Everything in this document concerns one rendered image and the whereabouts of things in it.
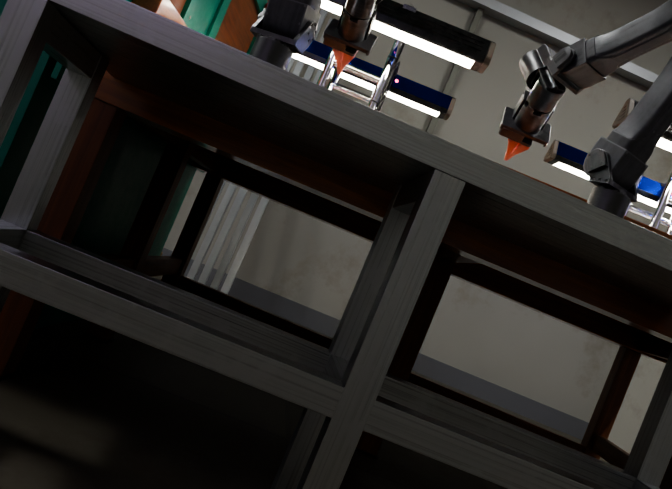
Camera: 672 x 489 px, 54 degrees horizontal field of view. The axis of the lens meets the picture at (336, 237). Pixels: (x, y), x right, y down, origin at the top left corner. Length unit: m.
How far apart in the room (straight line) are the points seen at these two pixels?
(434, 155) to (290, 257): 3.33
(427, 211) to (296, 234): 3.32
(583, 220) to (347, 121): 0.34
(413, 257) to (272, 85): 0.29
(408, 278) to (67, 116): 0.62
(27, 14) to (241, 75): 0.27
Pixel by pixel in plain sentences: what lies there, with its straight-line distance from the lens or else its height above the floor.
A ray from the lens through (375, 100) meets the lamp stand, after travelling 1.82.
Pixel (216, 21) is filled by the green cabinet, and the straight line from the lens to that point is 2.16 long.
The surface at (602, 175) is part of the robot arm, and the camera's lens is 1.16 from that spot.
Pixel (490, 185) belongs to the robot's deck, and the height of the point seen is 0.64.
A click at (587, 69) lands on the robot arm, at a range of 1.33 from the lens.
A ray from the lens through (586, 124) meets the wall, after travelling 4.69.
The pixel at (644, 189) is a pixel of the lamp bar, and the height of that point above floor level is 1.06.
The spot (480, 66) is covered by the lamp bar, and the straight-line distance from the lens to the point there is 1.71.
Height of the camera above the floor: 0.47
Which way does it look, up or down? 2 degrees up
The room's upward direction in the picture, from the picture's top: 23 degrees clockwise
